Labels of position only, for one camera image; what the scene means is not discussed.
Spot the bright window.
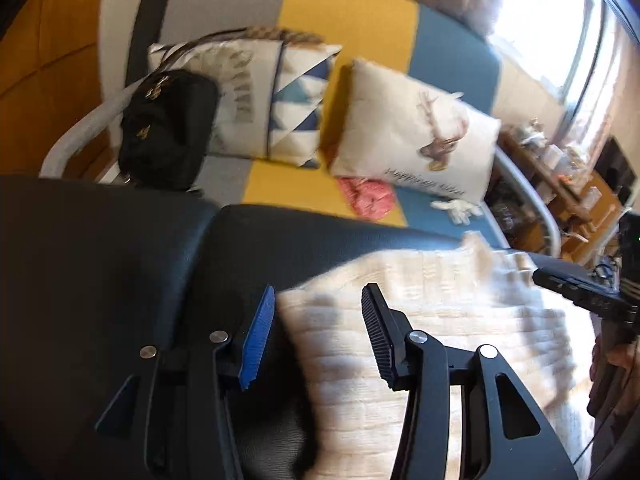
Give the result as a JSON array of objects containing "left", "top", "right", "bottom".
[{"left": 487, "top": 0, "right": 608, "bottom": 106}]

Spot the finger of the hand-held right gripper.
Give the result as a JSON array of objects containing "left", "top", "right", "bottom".
[{"left": 532, "top": 265, "right": 633, "bottom": 318}]

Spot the black television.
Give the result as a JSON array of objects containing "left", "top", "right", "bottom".
[{"left": 595, "top": 137, "right": 638, "bottom": 201}]

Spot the deer print pillow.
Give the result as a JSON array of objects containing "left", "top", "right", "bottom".
[{"left": 327, "top": 57, "right": 502, "bottom": 201}]

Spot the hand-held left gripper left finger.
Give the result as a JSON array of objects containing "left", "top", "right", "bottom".
[{"left": 95, "top": 285, "right": 277, "bottom": 480}]

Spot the person's right hand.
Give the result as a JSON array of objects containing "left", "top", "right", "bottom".
[{"left": 607, "top": 337, "right": 640, "bottom": 371}]

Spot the cream knit sweater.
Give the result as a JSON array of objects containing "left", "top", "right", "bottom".
[{"left": 277, "top": 231, "right": 596, "bottom": 480}]

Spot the white glove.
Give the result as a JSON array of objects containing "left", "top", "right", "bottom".
[{"left": 431, "top": 199, "right": 483, "bottom": 225}]

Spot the grey yellow blue sofa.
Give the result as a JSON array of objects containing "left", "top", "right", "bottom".
[{"left": 39, "top": 0, "right": 561, "bottom": 261}]

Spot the triangle pattern pillow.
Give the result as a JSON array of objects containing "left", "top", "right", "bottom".
[{"left": 147, "top": 40, "right": 343, "bottom": 168}]

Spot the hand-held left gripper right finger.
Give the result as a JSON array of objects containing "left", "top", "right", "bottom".
[{"left": 361, "top": 282, "right": 578, "bottom": 480}]

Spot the orange wooden wardrobe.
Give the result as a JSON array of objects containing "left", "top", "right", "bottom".
[{"left": 0, "top": 0, "right": 131, "bottom": 181}]

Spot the red pink cloth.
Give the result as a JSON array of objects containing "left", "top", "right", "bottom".
[{"left": 336, "top": 176, "right": 396, "bottom": 222}]

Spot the black handbag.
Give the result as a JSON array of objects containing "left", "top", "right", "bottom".
[{"left": 117, "top": 69, "right": 219, "bottom": 193}]

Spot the dark wooden side table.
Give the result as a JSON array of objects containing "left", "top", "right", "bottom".
[{"left": 492, "top": 130, "right": 626, "bottom": 261}]

